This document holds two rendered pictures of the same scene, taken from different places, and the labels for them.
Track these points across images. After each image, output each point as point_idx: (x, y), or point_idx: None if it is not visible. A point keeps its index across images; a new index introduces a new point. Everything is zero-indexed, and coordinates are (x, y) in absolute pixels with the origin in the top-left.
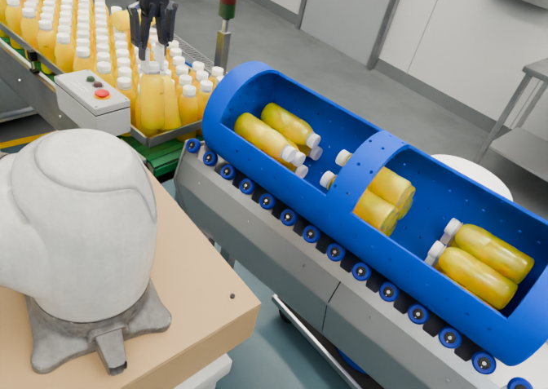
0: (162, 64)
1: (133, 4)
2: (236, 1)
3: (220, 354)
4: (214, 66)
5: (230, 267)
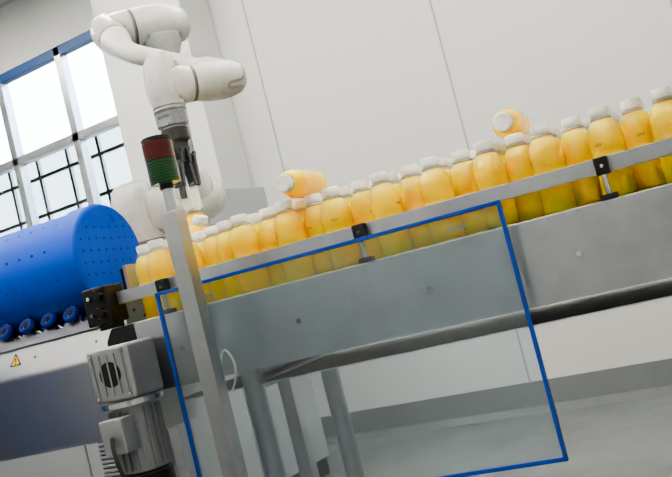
0: (183, 206)
1: (190, 150)
2: (144, 158)
3: None
4: (200, 277)
5: None
